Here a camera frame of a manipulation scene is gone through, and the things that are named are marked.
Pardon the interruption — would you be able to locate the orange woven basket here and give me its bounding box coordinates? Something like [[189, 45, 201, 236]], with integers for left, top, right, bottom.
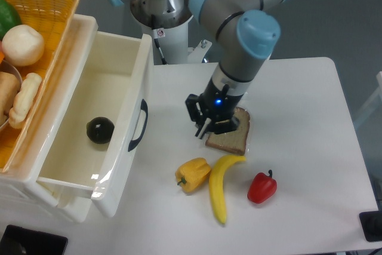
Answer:
[[1, 0, 79, 173]]

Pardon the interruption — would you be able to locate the white round bun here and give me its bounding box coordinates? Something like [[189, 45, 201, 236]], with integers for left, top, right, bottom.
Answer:
[[2, 24, 45, 67]]

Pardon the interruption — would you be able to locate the red bell pepper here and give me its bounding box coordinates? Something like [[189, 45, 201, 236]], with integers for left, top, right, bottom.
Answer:
[[247, 170, 278, 204]]

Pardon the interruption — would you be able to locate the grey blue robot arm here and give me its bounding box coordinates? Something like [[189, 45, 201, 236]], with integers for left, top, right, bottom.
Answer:
[[185, 0, 286, 139]]

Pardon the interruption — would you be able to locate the cream twisted bread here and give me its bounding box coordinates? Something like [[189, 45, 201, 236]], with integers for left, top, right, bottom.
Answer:
[[8, 73, 42, 129]]

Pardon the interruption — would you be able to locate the tan bread roll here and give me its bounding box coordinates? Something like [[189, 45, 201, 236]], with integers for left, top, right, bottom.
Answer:
[[0, 72, 20, 125]]

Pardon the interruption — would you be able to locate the yellow bell pepper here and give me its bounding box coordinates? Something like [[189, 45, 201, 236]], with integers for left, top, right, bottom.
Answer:
[[175, 158, 211, 193]]

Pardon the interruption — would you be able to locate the black device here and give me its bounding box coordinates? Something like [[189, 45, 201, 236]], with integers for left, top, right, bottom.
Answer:
[[359, 211, 381, 242], [1, 225, 68, 255]]

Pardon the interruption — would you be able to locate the white drawer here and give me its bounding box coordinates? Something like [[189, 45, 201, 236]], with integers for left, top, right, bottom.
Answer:
[[38, 32, 153, 222], [37, 181, 73, 208]]

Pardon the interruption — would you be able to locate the green pepper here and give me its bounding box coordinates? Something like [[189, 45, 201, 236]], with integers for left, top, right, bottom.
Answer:
[[0, 0, 22, 40]]

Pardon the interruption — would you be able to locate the white drawer cabinet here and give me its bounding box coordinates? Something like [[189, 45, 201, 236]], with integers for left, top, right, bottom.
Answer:
[[1, 14, 98, 222]]

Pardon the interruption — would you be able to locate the bagged bread slice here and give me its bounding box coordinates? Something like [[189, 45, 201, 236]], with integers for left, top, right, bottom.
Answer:
[[205, 107, 251, 156]]

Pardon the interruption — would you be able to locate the black device bottom right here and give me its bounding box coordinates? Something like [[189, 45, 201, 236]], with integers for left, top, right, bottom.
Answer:
[[359, 211, 381, 242]]

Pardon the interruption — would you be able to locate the black device bottom left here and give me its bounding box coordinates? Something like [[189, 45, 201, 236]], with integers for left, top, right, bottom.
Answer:
[[1, 225, 68, 255]]

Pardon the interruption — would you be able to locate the white top drawer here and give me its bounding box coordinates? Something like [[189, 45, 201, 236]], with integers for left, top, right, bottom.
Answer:
[[38, 32, 153, 222]]

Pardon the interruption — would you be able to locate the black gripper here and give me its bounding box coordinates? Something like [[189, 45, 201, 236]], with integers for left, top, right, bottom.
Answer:
[[185, 79, 242, 139]]

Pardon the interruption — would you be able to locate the black cable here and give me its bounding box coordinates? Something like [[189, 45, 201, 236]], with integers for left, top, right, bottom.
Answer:
[[150, 13, 168, 65]]

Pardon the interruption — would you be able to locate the yellow banana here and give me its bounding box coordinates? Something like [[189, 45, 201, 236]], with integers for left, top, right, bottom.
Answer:
[[209, 155, 246, 225]]

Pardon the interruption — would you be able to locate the white lower drawer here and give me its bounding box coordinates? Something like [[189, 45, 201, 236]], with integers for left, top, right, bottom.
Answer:
[[37, 181, 73, 208]]

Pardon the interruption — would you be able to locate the black avocado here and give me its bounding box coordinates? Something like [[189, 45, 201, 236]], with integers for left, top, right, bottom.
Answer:
[[86, 116, 115, 145]]

